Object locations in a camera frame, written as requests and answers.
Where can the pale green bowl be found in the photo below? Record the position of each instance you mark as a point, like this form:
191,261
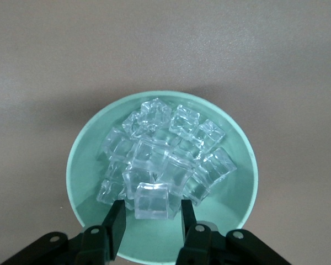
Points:
237,215

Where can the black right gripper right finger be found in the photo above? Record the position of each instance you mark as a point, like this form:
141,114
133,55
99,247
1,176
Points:
198,245

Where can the clear acrylic ice cube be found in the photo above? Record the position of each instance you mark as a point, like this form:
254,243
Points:
176,172
209,135
196,190
135,176
216,165
154,113
116,145
107,191
114,169
183,120
165,136
186,149
131,124
151,201
146,153

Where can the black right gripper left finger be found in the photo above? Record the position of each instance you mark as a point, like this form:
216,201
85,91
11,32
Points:
99,243

